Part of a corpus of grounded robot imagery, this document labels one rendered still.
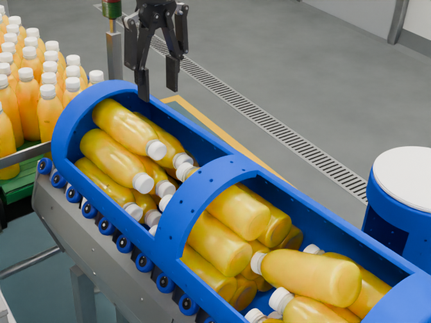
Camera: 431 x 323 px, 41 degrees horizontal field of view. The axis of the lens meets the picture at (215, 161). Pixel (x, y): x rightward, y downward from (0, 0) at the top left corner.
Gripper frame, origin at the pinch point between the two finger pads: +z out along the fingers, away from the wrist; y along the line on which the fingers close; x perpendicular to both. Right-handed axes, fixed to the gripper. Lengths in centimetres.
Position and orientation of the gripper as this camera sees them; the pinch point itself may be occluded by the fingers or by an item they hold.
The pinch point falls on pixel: (158, 81)
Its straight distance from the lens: 115.0
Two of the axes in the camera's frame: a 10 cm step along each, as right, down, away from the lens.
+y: 7.5, -3.5, 5.5
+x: -6.6, -4.5, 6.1
